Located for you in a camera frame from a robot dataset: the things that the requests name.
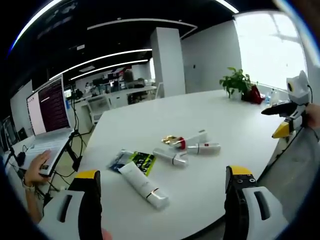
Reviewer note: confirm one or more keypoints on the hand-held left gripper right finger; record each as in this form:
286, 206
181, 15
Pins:
246, 200

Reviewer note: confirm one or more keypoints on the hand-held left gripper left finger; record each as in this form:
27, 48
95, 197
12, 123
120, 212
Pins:
87, 200

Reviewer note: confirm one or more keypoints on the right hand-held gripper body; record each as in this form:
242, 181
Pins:
298, 93

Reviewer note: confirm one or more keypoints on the blue skincare sachet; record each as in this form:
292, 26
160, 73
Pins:
120, 160

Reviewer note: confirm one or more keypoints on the white skincare tube silver cap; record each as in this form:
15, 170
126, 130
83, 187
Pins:
142, 183

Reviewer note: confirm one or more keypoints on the silver skincare bottle red mark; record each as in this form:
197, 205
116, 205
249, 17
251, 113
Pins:
205, 148

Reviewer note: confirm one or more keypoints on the green black skincare sachet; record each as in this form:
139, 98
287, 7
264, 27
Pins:
145, 161

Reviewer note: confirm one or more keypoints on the white skincare tube red cap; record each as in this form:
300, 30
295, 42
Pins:
197, 138

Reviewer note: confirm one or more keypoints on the gold skincare stick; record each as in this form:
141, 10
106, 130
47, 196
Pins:
170, 140

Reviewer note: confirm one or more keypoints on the clear water bottle blue label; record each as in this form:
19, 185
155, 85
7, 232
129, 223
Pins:
268, 98

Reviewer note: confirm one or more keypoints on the person's right hand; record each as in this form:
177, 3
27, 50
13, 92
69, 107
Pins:
312, 116

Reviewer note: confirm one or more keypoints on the person's left hand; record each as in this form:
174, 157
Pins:
107, 235

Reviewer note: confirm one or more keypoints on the red bag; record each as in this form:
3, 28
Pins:
255, 95

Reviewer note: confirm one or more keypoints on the green potted plant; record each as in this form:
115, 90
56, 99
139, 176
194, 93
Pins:
236, 81

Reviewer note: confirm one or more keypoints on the black laptop stand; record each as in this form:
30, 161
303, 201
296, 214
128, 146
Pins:
73, 150

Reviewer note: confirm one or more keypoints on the silver laptop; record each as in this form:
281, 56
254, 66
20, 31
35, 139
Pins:
50, 117

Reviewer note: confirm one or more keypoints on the white office chair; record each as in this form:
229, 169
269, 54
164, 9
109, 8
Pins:
98, 110

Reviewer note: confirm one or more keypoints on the black tripod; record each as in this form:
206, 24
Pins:
74, 110

